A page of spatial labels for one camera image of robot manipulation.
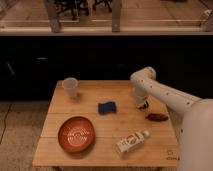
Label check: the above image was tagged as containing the grey metal post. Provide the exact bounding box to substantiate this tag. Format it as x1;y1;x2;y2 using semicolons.
112;0;122;32
43;0;61;33

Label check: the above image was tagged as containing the black office chair base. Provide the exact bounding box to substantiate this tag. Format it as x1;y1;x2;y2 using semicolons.
91;0;113;14

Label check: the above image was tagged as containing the black thin floor cable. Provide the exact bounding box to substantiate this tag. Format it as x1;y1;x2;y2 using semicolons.
0;103;13;145

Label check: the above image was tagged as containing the white small bottle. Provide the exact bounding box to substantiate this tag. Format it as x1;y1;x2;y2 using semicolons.
116;130;150;155

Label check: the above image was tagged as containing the black office chair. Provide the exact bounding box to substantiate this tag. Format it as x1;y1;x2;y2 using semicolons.
54;0;89;20

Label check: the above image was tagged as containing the dark red oblong object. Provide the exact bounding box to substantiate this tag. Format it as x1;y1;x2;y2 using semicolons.
145;113;168;122

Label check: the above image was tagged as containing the orange patterned plate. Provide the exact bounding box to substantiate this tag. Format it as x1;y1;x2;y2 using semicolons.
57;116;95;153

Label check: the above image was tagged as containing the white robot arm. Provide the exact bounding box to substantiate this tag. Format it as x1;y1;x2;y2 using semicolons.
130;67;213;171

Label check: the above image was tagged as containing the blue sponge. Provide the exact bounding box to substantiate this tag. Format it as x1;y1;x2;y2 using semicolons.
98;101;116;114

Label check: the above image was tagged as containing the clear plastic cup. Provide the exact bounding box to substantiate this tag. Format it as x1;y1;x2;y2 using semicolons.
62;77;78;98

